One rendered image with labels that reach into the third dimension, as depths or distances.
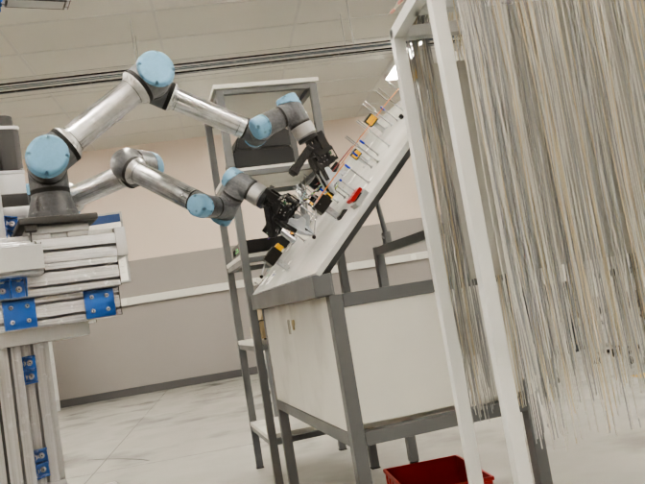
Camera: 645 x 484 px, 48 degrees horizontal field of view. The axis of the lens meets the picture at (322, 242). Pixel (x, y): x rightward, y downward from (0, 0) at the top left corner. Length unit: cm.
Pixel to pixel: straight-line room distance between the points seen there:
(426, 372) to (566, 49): 102
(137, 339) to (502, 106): 871
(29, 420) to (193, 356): 752
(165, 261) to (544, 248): 867
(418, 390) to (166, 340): 790
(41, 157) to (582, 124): 145
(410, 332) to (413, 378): 13
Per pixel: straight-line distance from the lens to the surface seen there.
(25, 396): 248
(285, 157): 351
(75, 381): 1013
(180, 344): 993
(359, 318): 214
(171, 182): 246
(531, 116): 160
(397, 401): 218
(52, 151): 223
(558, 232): 155
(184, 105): 249
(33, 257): 218
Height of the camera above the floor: 78
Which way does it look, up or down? 5 degrees up
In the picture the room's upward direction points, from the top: 9 degrees counter-clockwise
